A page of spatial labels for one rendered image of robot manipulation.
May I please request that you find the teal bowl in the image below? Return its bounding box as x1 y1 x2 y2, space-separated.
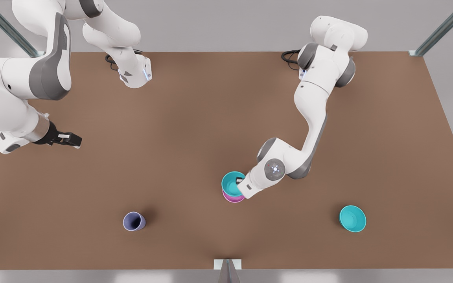
221 171 247 197
339 205 367 233

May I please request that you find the pink bowl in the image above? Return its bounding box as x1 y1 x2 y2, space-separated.
223 190 246 203

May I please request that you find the purple cup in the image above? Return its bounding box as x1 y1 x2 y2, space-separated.
123 212 147 232

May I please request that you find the black cable loop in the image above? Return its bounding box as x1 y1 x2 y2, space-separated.
281 50 302 72
105 49 144 72

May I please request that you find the silver frame post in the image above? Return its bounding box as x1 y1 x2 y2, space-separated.
408 0 453 57
0 0 45 58
214 259 242 283

